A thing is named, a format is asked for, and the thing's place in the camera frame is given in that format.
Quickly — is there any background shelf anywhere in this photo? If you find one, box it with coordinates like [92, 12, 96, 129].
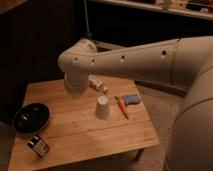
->
[89, 0, 213, 21]

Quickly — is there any small white bottle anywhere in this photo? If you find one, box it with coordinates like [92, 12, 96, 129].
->
[88, 75, 108, 93]

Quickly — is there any grey metal beam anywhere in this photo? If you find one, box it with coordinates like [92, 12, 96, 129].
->
[93, 39, 191, 98]

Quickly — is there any wooden table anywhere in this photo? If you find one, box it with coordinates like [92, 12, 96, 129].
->
[8, 77, 159, 171]

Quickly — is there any blue toy piece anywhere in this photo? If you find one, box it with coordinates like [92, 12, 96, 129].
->
[122, 94, 141, 106]

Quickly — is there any orange carrot toy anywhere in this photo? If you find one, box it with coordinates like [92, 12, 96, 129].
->
[115, 96, 129, 119]

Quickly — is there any black bowl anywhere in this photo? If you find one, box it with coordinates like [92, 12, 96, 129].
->
[12, 103, 50, 134]

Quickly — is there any vertical metal pole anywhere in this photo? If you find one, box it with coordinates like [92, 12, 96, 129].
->
[83, 0, 92, 40]

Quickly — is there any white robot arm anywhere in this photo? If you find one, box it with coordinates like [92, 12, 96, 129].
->
[58, 36, 213, 171]

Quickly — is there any white ceramic cup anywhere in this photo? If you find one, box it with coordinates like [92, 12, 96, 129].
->
[95, 96, 110, 119]

